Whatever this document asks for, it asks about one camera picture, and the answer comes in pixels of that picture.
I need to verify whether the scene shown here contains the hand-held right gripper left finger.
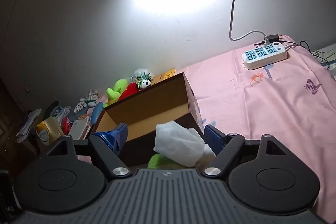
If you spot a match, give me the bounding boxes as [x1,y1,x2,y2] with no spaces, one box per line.
[39,123,132,179]

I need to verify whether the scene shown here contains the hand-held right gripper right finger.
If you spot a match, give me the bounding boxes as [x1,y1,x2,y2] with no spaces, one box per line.
[203,124,288,178]

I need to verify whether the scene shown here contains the white fluffy plush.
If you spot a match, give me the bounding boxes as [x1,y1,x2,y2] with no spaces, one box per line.
[153,120,217,167]

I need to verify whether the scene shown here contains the green frog plush toy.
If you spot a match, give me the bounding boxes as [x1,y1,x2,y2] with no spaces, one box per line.
[147,154,189,169]

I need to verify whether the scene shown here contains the brown cardboard box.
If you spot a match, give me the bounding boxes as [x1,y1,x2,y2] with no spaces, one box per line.
[91,72,210,168]

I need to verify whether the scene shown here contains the blue glasses case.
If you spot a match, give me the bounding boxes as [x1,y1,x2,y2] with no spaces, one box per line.
[90,103,104,132]

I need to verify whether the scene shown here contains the white power bank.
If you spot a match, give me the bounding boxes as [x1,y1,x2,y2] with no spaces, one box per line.
[68,119,90,140]

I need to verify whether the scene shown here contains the lime green plush toy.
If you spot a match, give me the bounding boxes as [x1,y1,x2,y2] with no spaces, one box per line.
[103,79,131,109]

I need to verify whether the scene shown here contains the red plush toy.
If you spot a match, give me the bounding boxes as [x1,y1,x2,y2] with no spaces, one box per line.
[117,82,139,102]

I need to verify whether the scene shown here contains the white gloves bundle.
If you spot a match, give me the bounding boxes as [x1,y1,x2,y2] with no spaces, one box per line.
[74,90,100,114]

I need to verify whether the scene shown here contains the red plastic bag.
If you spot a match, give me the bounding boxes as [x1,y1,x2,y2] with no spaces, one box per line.
[61,117,72,135]

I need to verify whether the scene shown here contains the pink printed bedsheet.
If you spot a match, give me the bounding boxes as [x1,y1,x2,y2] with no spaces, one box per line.
[67,34,336,224]

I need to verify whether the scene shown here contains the clear plastic wrap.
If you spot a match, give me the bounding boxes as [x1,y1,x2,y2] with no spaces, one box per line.
[51,106,71,119]

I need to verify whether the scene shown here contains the panda plush with white hair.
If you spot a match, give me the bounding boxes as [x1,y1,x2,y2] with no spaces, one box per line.
[130,68,155,90]

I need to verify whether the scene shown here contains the gold paper bag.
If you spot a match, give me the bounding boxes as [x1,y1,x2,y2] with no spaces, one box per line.
[36,116,65,146]

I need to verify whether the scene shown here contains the dark curved object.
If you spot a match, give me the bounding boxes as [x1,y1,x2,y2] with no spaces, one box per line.
[42,101,59,119]

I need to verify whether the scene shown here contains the yellow flat box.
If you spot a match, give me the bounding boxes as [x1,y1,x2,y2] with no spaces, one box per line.
[152,68,176,84]

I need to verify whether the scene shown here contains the white power strip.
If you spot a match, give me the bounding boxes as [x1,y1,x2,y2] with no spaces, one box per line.
[242,42,288,70]

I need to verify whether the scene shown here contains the black power adapter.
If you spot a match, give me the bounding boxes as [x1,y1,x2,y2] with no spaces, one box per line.
[264,34,281,45]

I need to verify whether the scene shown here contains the light patterned cloth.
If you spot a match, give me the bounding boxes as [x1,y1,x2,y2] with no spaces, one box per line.
[314,46,336,71]

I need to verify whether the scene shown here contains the black cables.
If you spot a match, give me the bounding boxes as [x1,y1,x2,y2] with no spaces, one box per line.
[286,41,331,69]

